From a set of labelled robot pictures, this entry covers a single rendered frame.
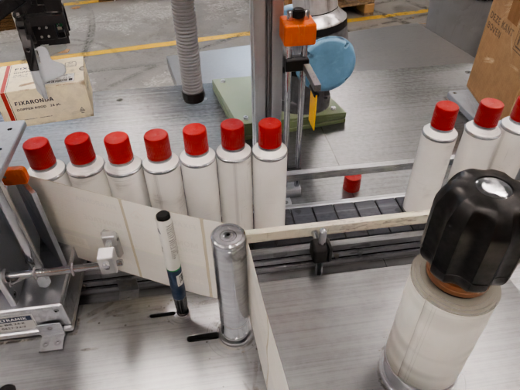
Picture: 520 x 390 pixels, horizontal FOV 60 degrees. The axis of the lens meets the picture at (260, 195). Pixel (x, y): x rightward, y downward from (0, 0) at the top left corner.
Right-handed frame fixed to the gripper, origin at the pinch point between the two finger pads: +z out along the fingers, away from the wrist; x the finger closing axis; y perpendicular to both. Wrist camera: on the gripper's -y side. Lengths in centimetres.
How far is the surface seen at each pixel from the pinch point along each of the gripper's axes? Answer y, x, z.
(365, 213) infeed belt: 51, -42, 12
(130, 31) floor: 27, 304, 100
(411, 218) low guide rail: 55, -49, 8
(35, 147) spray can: 2.9, -36.9, -8.1
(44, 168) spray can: 3.1, -37.3, -5.0
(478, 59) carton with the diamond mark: 101, -5, 5
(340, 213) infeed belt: 47, -41, 12
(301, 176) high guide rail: 40, -38, 4
